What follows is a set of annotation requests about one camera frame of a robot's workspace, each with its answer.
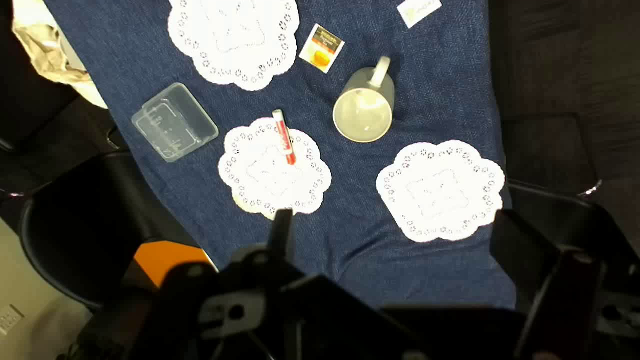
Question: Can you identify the clear plastic container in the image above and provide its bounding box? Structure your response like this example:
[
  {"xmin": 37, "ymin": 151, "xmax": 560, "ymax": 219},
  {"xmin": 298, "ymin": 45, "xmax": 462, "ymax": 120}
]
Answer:
[{"xmin": 130, "ymin": 79, "xmax": 222, "ymax": 163}]

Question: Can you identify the orange flat object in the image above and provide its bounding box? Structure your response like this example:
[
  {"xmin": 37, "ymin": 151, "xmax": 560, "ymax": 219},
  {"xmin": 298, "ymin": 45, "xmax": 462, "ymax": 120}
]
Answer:
[{"xmin": 132, "ymin": 240, "xmax": 215, "ymax": 289}]

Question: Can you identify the orange tea bag packet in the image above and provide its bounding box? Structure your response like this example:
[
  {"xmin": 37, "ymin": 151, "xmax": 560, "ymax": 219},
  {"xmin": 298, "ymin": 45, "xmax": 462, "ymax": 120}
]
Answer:
[{"xmin": 298, "ymin": 22, "xmax": 348, "ymax": 75}]

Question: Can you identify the white ceramic mug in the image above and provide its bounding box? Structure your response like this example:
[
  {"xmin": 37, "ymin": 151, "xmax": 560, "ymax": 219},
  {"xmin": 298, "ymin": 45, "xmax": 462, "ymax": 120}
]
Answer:
[{"xmin": 329, "ymin": 54, "xmax": 397, "ymax": 146}]

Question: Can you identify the small white paper card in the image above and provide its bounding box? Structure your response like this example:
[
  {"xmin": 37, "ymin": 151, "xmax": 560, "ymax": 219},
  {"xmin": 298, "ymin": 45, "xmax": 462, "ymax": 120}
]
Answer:
[{"xmin": 395, "ymin": 0, "xmax": 444, "ymax": 29}]

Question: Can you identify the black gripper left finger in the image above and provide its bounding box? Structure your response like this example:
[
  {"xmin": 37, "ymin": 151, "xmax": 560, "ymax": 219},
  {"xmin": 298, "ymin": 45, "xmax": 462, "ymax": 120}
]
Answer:
[{"xmin": 65, "ymin": 207, "xmax": 427, "ymax": 360}]

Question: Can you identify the red Expo marker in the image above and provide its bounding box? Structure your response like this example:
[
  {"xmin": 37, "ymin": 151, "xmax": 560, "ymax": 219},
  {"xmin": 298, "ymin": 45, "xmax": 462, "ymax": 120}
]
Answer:
[{"xmin": 270, "ymin": 108, "xmax": 298, "ymax": 167}]

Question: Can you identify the blue denim tablecloth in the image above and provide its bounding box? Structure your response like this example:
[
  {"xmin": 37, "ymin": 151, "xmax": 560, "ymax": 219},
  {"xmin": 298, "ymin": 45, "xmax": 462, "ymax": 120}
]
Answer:
[{"xmin": 41, "ymin": 0, "xmax": 518, "ymax": 311}]

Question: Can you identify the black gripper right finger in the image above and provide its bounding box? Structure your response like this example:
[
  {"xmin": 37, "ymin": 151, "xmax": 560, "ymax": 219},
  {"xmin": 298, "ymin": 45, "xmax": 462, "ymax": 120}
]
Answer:
[{"xmin": 489, "ymin": 207, "xmax": 640, "ymax": 360}]

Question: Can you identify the cream crumpled cloth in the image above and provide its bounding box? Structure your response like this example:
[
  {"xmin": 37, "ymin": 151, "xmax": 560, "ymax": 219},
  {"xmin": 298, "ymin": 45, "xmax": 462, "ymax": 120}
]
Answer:
[{"xmin": 10, "ymin": 0, "xmax": 109, "ymax": 111}]

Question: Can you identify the white paper doily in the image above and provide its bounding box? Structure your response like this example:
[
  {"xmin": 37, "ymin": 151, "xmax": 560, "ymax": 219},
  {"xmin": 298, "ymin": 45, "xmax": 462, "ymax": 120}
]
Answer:
[
  {"xmin": 215, "ymin": 115, "xmax": 333, "ymax": 222},
  {"xmin": 373, "ymin": 138, "xmax": 507, "ymax": 246},
  {"xmin": 165, "ymin": 0, "xmax": 302, "ymax": 94}
]

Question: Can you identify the black office chair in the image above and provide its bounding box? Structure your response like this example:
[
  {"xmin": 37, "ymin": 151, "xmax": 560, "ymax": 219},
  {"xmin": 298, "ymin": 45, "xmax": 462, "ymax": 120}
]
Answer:
[
  {"xmin": 18, "ymin": 149, "xmax": 202, "ymax": 311},
  {"xmin": 505, "ymin": 178, "xmax": 640, "ymax": 268}
]

